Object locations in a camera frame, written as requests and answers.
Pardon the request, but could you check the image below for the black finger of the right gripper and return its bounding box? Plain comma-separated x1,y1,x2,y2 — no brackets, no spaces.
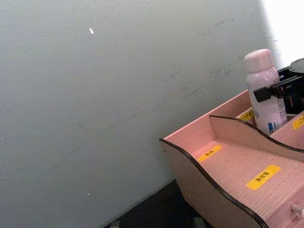
277,58,304,83
253,83,287,103

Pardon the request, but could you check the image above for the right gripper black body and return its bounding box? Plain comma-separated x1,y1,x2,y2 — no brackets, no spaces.
285,80,304,115

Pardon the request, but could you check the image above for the white spray bottle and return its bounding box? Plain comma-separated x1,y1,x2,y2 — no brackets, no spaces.
244,48,288,136

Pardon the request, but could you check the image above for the yellow label sticker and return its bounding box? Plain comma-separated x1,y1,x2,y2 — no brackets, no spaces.
292,116,304,130
197,145,223,162
246,164,282,191
239,108,254,122

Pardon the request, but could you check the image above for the pink wooden desk organizer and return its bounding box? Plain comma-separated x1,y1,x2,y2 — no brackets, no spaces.
159,89,304,228

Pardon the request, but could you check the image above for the small white drawer knob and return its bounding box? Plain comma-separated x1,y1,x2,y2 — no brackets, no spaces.
290,203,304,217

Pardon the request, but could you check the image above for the black table cloth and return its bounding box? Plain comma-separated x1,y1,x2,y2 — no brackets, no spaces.
102,179,214,228

